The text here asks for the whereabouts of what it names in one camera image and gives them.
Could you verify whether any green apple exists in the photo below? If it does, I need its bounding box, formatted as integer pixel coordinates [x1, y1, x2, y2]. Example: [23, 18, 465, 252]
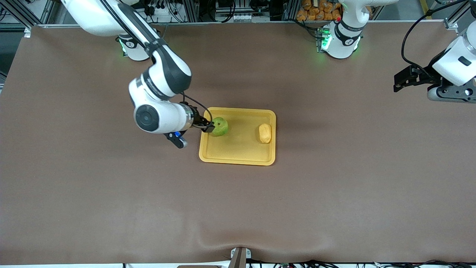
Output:
[210, 117, 229, 137]

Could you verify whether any yellow potato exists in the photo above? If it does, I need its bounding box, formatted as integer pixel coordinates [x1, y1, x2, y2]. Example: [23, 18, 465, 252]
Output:
[259, 124, 272, 144]

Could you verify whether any yellow plastic tray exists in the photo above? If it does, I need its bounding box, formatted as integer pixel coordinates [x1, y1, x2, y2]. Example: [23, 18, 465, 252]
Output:
[199, 107, 277, 166]

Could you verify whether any pile of orange packages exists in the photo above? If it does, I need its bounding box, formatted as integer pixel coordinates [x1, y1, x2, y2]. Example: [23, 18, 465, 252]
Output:
[296, 0, 342, 21]

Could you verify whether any brown table mat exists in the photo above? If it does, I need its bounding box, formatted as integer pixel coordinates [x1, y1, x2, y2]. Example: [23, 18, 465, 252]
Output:
[0, 20, 476, 265]

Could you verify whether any white power strip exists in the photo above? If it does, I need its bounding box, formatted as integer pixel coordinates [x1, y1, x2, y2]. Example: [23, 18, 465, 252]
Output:
[149, 2, 175, 23]

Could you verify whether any metal table edge clamp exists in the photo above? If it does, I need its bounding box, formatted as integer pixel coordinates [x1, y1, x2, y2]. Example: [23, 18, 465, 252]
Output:
[230, 247, 252, 268]

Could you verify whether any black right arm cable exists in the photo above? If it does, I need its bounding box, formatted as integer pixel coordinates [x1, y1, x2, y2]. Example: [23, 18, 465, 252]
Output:
[180, 92, 213, 124]

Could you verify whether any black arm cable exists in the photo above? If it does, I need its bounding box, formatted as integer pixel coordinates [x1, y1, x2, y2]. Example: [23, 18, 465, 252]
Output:
[401, 0, 471, 77]
[180, 92, 213, 124]

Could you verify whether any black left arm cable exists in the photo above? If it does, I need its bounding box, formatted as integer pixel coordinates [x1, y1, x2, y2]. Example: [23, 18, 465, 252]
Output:
[401, 0, 471, 77]

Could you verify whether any aluminium frame post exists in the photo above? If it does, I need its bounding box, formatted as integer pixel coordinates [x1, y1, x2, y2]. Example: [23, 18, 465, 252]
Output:
[444, 0, 476, 29]
[0, 0, 32, 38]

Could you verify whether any aluminium table edge rail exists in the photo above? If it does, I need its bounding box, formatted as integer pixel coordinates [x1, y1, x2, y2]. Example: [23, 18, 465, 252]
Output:
[32, 19, 456, 28]

